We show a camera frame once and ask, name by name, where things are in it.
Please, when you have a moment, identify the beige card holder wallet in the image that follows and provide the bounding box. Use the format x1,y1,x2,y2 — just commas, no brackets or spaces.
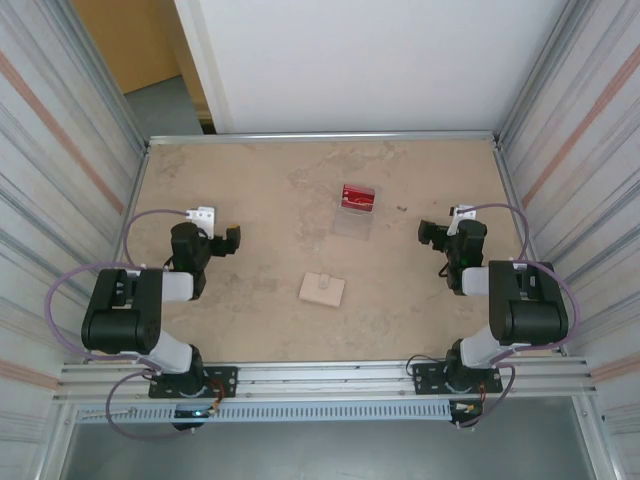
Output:
298,271,346,309

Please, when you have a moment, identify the small connector with yellow plug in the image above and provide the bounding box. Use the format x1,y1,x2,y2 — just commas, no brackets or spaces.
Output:
449,399,484,417

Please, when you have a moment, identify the orange wooden door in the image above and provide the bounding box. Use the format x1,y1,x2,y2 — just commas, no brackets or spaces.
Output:
72,0,209,96

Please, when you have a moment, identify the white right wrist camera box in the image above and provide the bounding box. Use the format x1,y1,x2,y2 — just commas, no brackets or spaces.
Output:
447,203,479,236

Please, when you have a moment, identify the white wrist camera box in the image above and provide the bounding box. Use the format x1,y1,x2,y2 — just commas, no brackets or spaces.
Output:
447,203,479,236
193,205,217,239

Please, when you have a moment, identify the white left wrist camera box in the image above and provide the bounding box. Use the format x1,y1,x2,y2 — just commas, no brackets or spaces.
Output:
193,205,217,239

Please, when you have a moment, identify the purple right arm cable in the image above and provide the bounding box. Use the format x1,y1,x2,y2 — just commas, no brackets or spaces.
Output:
452,202,581,431

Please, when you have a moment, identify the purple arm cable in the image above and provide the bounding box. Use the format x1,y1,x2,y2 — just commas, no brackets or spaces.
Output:
45,208,196,442
452,202,581,431

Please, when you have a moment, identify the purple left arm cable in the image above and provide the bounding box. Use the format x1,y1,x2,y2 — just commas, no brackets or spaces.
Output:
45,208,196,442

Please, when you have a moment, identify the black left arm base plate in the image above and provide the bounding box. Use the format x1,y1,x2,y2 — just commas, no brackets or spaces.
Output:
148,366,239,400

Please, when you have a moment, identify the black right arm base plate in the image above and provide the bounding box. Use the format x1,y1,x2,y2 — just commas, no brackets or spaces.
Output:
412,362,503,396

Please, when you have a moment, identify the long aluminium mounting rail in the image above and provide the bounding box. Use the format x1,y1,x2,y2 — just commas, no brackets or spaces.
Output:
57,355,600,404

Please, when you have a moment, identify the grey slotted cable duct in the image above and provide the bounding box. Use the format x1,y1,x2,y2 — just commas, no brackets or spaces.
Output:
74,403,454,424

